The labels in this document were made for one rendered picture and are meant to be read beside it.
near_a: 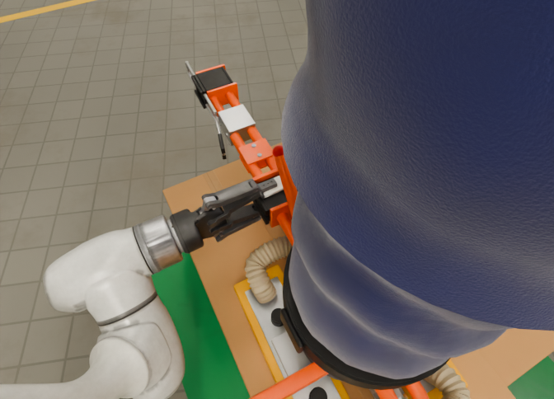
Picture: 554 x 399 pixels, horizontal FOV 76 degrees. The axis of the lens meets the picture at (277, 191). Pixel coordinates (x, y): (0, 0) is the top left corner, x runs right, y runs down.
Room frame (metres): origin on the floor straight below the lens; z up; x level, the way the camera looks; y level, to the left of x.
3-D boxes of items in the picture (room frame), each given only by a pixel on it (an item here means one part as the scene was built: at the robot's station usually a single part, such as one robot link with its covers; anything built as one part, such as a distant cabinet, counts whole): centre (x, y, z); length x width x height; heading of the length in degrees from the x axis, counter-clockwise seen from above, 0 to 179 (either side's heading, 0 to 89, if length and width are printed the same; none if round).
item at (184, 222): (0.32, 0.14, 1.20); 0.09 x 0.07 x 0.08; 118
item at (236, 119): (0.58, 0.09, 1.19); 0.07 x 0.07 x 0.04; 27
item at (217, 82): (0.70, 0.14, 1.20); 0.08 x 0.07 x 0.05; 27
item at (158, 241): (0.29, 0.20, 1.20); 0.09 x 0.06 x 0.09; 28
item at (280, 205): (0.39, -0.01, 1.20); 0.10 x 0.08 x 0.06; 117
